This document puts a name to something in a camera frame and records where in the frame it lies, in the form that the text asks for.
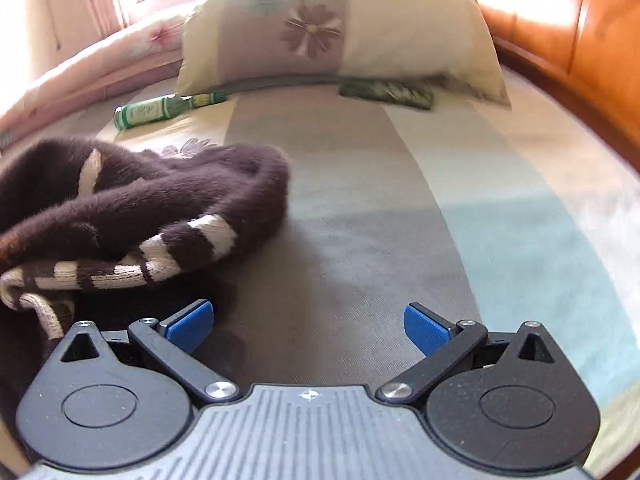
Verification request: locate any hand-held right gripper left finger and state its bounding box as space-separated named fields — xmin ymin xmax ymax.
xmin=60 ymin=299 xmax=242 ymax=406

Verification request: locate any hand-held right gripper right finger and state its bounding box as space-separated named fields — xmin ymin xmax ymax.
xmin=375 ymin=302 xmax=556 ymax=405

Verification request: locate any brown fuzzy lettered sweater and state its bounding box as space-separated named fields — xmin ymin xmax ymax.
xmin=0 ymin=136 xmax=292 ymax=431

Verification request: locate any green glass bottle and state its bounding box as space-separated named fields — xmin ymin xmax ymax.
xmin=113 ymin=91 xmax=228 ymax=131

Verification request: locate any dark green patterned phone case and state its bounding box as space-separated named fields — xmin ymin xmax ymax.
xmin=339 ymin=79 xmax=435 ymax=110

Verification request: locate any grey cloth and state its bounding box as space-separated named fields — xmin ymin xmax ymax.
xmin=225 ymin=74 xmax=351 ymax=96

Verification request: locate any pink floral quilt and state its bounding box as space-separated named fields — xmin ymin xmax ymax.
xmin=0 ymin=0 xmax=201 ymax=146

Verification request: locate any cream floral pillow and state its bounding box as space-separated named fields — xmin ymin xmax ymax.
xmin=175 ymin=0 xmax=512 ymax=108

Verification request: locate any orange wooden headboard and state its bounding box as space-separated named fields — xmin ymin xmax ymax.
xmin=477 ymin=0 xmax=640 ymax=176

